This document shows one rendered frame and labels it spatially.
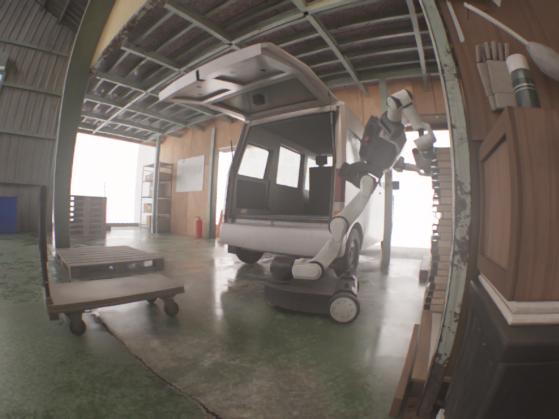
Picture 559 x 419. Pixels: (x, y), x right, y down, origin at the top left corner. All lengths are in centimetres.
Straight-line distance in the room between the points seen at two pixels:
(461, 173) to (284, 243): 191
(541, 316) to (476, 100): 61
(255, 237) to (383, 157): 150
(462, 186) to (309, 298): 121
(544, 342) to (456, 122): 60
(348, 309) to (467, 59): 140
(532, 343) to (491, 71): 71
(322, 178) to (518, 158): 407
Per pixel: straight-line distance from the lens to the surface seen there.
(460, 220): 76
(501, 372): 49
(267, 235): 251
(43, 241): 137
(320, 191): 442
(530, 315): 52
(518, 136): 50
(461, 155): 78
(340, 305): 161
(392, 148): 174
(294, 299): 170
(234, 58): 184
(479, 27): 103
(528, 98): 71
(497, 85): 88
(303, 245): 231
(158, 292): 158
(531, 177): 49
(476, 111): 85
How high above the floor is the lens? 68
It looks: 1 degrees up
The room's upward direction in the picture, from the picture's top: 2 degrees clockwise
